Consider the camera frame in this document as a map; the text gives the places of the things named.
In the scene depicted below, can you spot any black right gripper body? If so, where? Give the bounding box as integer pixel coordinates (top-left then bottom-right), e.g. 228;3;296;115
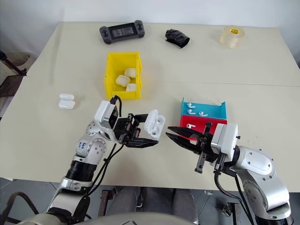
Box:
194;121;226;174

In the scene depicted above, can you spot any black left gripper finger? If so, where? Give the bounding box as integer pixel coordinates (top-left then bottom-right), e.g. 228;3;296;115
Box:
134;113;151;123
125;137;160;149

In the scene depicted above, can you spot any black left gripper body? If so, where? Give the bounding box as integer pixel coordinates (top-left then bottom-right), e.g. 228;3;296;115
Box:
113;113;142;145

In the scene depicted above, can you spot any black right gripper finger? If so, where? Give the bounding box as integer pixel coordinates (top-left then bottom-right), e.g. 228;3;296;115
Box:
167;126;206;142
165;132;203;155

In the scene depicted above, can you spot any white earbuds case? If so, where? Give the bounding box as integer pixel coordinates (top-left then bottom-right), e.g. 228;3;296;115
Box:
143;109;166;139
59;93;75;102
58;100;76;110

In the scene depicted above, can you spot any yellow plastic bin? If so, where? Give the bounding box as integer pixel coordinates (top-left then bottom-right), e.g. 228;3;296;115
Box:
104;52;143;100

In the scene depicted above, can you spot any closed white earbuds case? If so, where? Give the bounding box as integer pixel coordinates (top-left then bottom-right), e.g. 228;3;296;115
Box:
59;93;75;102
58;100;76;110

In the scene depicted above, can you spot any red plastic tray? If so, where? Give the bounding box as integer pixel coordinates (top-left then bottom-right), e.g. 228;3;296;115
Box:
180;114;229;142

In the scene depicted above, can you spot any blue plastic tray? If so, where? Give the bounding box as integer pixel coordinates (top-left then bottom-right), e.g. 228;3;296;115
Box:
181;97;228;121

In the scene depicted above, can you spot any rusty metal table leg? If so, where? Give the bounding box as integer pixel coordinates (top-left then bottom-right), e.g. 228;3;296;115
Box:
222;203;246;225
100;189;118;217

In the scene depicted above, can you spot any crumpled black plastic roll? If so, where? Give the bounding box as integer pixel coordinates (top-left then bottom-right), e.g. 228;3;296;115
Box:
165;29;191;50

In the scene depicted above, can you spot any grey handheld game controller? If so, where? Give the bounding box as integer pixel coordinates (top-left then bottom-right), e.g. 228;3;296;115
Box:
99;20;145;45

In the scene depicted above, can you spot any clear tape roll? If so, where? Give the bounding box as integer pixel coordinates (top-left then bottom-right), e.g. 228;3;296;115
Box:
219;25;245;49

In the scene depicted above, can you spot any dark metal stand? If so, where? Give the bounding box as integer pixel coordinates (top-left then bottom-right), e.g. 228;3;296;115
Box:
0;50;28;99

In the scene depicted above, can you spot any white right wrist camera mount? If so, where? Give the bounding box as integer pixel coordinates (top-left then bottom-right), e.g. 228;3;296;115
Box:
210;123;240;158

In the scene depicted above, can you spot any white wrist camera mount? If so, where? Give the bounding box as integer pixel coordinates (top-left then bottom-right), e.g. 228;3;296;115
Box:
210;123;240;158
94;100;120;130

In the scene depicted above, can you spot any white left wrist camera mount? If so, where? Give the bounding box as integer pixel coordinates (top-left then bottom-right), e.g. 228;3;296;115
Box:
94;100;120;130

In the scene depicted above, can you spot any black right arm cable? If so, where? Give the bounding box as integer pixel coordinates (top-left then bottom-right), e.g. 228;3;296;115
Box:
213;152;257;225

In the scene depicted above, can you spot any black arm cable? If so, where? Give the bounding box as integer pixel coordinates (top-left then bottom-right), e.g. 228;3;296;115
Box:
70;94;124;223
213;152;257;225

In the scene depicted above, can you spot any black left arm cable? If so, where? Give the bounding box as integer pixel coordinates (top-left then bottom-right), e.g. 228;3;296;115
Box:
70;94;124;223

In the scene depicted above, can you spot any black hose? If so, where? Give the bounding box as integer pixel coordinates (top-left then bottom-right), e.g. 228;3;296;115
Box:
4;191;40;222

